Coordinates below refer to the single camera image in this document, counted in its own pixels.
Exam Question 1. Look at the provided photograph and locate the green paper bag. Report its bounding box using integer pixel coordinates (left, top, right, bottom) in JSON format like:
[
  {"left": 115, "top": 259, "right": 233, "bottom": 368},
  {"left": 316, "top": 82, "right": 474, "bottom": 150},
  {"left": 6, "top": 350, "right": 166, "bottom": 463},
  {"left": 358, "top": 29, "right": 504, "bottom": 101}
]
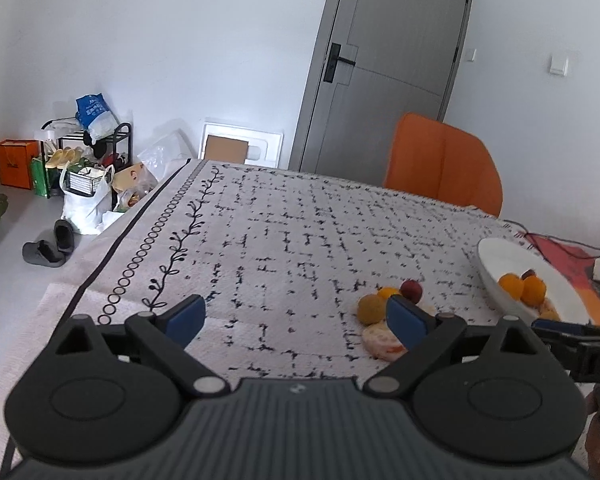
[{"left": 31, "top": 156, "right": 63, "bottom": 198}]

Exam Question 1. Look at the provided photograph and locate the orange box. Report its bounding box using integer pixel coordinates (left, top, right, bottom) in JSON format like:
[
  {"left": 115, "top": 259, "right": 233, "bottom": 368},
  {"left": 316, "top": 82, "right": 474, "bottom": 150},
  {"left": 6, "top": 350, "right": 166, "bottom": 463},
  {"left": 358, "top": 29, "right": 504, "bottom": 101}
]
[{"left": 0, "top": 139, "right": 40, "bottom": 191}]

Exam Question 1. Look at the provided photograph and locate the black slipper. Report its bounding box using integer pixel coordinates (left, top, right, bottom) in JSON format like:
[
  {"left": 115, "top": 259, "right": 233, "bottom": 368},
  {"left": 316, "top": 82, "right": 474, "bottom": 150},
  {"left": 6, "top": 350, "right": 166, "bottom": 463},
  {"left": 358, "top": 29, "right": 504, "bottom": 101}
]
[
  {"left": 53, "top": 219, "right": 76, "bottom": 252},
  {"left": 22, "top": 240, "right": 66, "bottom": 267}
]

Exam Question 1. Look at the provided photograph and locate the blue and white bag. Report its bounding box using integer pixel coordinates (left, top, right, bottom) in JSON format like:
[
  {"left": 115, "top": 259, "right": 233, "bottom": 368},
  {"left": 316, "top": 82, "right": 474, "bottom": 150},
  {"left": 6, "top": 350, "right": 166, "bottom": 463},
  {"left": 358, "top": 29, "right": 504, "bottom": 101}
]
[{"left": 75, "top": 93, "right": 118, "bottom": 142}]

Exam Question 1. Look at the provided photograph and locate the black cable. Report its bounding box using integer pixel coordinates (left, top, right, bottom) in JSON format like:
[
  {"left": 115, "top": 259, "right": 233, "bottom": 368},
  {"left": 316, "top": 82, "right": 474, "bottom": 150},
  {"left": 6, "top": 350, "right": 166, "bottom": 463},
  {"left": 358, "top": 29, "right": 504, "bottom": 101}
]
[{"left": 500, "top": 219, "right": 600, "bottom": 261}]

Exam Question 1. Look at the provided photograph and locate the orange chair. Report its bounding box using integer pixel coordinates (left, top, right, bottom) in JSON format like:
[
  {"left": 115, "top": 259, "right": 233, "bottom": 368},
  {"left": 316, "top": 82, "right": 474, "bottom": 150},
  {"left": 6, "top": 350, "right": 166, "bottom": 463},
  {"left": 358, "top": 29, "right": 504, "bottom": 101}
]
[{"left": 382, "top": 112, "right": 503, "bottom": 218}]

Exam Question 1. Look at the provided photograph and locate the black door handle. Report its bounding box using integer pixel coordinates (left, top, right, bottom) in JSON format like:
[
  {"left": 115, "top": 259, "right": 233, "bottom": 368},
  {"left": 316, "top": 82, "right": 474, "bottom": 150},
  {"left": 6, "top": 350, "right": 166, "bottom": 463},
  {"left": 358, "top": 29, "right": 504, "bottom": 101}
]
[{"left": 324, "top": 42, "right": 357, "bottom": 83}]

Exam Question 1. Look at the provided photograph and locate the small yellow-green round fruit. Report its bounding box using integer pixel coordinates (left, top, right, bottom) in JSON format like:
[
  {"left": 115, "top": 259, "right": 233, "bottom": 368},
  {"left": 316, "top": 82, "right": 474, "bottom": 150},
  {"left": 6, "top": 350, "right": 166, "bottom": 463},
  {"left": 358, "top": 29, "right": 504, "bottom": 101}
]
[{"left": 357, "top": 294, "right": 387, "bottom": 326}]

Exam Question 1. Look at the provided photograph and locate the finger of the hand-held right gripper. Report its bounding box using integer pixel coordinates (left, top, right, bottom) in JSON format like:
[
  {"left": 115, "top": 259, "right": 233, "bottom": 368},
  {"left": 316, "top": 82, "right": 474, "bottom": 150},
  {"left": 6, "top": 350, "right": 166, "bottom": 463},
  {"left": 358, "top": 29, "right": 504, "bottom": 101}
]
[{"left": 531, "top": 319, "right": 600, "bottom": 345}]

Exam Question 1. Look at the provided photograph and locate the brown paper bag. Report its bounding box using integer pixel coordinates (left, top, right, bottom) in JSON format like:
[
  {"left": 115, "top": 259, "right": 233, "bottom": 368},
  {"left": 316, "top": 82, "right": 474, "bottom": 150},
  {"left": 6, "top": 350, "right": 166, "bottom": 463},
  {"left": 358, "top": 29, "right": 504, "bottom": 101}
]
[{"left": 111, "top": 162, "right": 158, "bottom": 211}]

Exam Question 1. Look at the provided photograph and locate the white shopping bag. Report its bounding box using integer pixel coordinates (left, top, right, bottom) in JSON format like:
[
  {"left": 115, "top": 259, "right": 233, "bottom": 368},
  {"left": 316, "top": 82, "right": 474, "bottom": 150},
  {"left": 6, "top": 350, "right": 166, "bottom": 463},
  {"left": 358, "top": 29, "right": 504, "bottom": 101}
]
[{"left": 60, "top": 165, "right": 115, "bottom": 235}]

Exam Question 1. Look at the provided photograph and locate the large peeled pomelo piece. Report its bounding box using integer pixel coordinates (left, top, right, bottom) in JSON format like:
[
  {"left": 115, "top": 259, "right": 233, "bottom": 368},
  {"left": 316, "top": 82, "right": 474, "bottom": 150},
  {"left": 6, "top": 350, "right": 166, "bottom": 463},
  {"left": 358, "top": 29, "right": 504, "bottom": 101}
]
[{"left": 362, "top": 305, "right": 437, "bottom": 361}]

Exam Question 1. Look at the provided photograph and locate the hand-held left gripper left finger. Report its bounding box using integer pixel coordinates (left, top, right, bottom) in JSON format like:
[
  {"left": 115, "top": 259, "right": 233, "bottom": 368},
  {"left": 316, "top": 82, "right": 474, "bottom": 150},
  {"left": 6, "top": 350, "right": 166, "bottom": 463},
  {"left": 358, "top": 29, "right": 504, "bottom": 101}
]
[{"left": 52, "top": 294, "right": 232, "bottom": 398}]

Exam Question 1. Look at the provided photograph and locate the yellow slippers pair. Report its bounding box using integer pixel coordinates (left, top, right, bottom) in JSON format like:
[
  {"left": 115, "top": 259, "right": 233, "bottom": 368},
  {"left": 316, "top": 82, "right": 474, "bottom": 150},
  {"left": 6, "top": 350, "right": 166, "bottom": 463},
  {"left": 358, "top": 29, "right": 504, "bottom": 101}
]
[{"left": 45, "top": 147, "right": 83, "bottom": 170}]

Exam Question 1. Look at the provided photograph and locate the grey door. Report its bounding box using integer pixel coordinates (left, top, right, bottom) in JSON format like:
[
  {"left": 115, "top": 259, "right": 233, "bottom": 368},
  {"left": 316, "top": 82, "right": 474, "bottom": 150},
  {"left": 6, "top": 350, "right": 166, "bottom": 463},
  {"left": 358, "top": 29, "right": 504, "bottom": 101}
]
[{"left": 287, "top": 0, "right": 478, "bottom": 193}]

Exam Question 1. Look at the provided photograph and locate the orange mat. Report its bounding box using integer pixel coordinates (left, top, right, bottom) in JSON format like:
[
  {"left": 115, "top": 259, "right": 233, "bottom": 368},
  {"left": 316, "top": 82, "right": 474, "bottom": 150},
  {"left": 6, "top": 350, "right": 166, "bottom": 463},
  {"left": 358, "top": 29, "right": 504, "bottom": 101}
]
[{"left": 575, "top": 280, "right": 600, "bottom": 326}]

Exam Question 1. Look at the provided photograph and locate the white black-patterned tablecloth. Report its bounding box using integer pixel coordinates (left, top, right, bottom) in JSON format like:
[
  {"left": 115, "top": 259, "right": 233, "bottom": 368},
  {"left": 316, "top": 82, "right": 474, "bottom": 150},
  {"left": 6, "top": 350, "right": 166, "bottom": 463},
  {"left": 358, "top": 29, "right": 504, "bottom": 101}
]
[{"left": 10, "top": 159, "right": 600, "bottom": 466}]

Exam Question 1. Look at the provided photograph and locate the red mat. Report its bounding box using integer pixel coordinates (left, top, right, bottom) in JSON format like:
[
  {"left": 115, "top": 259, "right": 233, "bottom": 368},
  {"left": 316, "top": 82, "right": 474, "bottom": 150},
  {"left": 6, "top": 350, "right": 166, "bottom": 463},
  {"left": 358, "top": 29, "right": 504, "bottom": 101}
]
[{"left": 522, "top": 234, "right": 600, "bottom": 291}]

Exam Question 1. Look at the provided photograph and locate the white framed board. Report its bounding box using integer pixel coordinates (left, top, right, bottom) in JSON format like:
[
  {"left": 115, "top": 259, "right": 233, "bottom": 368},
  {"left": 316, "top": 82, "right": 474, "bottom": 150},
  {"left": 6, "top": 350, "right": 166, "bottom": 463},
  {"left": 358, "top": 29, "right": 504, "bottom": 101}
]
[{"left": 198, "top": 117, "right": 285, "bottom": 170}]

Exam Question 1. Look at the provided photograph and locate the black metal rack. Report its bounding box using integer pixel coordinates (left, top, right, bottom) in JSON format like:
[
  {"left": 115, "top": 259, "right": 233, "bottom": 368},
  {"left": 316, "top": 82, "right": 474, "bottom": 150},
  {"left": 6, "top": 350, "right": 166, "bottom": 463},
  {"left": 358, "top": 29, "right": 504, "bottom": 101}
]
[{"left": 41, "top": 120, "right": 132, "bottom": 211}]

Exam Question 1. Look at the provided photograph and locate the brown cardboard sheet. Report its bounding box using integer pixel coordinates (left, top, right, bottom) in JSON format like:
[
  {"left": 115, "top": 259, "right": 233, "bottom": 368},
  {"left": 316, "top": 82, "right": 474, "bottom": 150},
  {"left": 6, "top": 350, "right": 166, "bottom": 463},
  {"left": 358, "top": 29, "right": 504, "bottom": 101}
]
[{"left": 204, "top": 135, "right": 250, "bottom": 165}]

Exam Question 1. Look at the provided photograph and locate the white ceramic bowl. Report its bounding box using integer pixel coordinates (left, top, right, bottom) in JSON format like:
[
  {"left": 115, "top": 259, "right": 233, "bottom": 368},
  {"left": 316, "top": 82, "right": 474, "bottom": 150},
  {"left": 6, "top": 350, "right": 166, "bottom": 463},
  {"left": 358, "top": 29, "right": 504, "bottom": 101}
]
[{"left": 476, "top": 237, "right": 593, "bottom": 326}]

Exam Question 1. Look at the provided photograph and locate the large orange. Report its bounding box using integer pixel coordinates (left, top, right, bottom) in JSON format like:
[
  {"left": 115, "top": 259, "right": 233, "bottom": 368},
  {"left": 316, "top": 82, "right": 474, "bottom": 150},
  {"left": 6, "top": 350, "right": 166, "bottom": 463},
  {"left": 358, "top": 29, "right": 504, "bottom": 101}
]
[
  {"left": 521, "top": 276, "right": 548, "bottom": 307},
  {"left": 498, "top": 273, "right": 525, "bottom": 301}
]

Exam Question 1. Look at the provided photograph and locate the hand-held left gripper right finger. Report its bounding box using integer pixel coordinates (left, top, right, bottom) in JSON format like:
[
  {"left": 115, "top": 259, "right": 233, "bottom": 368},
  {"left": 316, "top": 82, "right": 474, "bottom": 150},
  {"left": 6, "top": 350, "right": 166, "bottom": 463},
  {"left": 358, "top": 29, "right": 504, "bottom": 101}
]
[{"left": 362, "top": 295, "right": 556, "bottom": 396}]

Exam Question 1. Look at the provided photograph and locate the clear plastic bag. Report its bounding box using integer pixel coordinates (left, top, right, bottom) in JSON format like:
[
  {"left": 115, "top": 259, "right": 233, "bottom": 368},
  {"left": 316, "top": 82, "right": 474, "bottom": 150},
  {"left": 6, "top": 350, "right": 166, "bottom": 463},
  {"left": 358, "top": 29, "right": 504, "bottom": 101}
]
[{"left": 137, "top": 130, "right": 191, "bottom": 183}]

